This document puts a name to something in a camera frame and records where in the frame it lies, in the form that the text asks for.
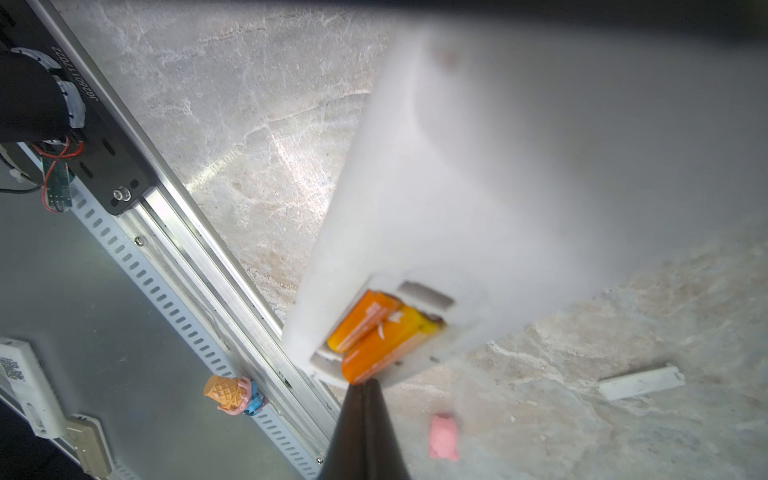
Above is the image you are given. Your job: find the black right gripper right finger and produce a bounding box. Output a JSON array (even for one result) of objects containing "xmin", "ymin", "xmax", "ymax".
[{"xmin": 364, "ymin": 379, "xmax": 410, "ymax": 480}]

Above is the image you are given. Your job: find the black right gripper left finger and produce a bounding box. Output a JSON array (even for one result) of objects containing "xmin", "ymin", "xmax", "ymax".
[{"xmin": 318, "ymin": 385, "xmax": 367, "ymax": 480}]

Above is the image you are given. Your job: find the orange AA battery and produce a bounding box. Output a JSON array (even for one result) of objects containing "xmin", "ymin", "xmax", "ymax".
[
  {"xmin": 341, "ymin": 306, "xmax": 445, "ymax": 385},
  {"xmin": 327, "ymin": 290, "xmax": 403, "ymax": 353}
]

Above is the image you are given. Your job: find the white battery cover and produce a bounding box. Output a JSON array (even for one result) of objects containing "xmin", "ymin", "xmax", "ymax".
[{"xmin": 598, "ymin": 365, "xmax": 686, "ymax": 401}]

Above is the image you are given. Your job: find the white remote control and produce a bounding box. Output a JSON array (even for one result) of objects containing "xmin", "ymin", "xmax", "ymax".
[{"xmin": 282, "ymin": 17, "xmax": 767, "ymax": 386}]

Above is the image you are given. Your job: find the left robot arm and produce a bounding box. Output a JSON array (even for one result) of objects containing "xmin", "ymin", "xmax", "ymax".
[{"xmin": 1, "ymin": 47, "xmax": 86, "ymax": 143}]

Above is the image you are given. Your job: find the pink pig toy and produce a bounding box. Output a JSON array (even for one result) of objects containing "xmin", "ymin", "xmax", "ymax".
[{"xmin": 428, "ymin": 415, "xmax": 459, "ymax": 461}]

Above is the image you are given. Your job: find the orange blue plush toy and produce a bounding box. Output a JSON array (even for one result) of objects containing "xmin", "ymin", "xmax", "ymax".
[{"xmin": 203, "ymin": 375, "xmax": 269, "ymax": 416}]

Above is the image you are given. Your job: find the white power strip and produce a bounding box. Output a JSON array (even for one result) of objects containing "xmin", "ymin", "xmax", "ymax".
[{"xmin": 1, "ymin": 337, "xmax": 67, "ymax": 439}]

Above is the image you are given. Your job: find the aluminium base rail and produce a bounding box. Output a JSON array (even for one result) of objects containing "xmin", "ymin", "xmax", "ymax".
[{"xmin": 28, "ymin": 1, "xmax": 339, "ymax": 479}]

